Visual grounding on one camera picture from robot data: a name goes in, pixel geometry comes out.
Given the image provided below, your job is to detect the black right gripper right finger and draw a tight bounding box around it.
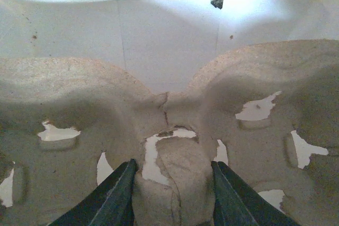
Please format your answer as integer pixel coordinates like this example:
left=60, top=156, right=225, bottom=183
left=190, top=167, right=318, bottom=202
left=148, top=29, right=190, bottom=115
left=211, top=161, right=298, bottom=226

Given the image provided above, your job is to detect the brown paper takeout bag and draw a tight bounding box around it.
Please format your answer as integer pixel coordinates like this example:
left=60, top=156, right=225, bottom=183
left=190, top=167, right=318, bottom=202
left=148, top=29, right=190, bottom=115
left=1, top=0, right=338, bottom=93

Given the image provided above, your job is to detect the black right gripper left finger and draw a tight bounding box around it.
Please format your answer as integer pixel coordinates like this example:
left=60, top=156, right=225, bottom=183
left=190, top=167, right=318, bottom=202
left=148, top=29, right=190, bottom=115
left=51, top=159, right=138, bottom=226

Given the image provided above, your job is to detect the brown pulp cup carrier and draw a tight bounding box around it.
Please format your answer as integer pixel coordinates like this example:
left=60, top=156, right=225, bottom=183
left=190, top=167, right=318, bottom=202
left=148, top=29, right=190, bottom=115
left=1, top=40, right=338, bottom=225

